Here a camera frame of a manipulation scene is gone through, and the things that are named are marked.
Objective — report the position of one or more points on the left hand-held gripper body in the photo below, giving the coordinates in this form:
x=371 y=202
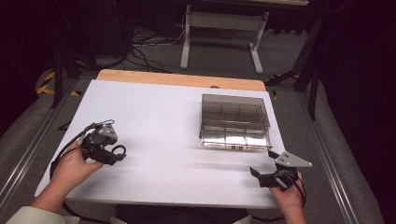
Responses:
x=99 y=143

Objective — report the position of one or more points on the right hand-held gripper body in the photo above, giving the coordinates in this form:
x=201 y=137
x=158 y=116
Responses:
x=288 y=169

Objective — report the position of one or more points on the transparent grey compartment box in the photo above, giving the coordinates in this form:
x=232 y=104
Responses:
x=233 y=124

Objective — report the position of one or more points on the person's right hand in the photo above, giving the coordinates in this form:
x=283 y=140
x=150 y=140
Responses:
x=289 y=194

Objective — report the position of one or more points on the person's left hand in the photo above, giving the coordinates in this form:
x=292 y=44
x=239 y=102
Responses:
x=73 y=169

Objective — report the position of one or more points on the black metal stand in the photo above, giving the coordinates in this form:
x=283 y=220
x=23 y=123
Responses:
x=311 y=81
x=57 y=81

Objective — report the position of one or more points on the yellow black hazard tape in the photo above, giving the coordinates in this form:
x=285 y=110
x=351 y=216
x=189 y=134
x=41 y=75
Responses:
x=46 y=85

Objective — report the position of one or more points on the person's dark clothing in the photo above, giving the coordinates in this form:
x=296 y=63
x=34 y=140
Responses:
x=180 y=215

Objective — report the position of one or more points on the aluminium floor rail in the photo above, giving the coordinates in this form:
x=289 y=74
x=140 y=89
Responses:
x=330 y=161
x=28 y=155

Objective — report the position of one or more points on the white metal desk frame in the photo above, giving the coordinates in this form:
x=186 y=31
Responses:
x=224 y=21

